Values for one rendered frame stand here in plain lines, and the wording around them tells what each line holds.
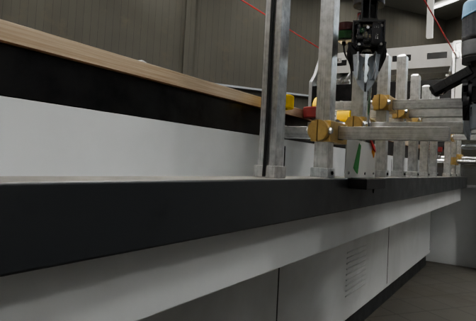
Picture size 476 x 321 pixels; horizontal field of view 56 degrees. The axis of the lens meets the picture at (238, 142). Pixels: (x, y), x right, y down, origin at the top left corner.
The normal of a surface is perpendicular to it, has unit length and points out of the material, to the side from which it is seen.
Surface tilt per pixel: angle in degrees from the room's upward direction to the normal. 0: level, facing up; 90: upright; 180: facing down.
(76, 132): 90
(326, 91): 90
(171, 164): 90
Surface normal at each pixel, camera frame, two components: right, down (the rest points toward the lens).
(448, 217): -0.55, -0.07
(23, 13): 0.39, -0.02
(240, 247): 0.84, 0.02
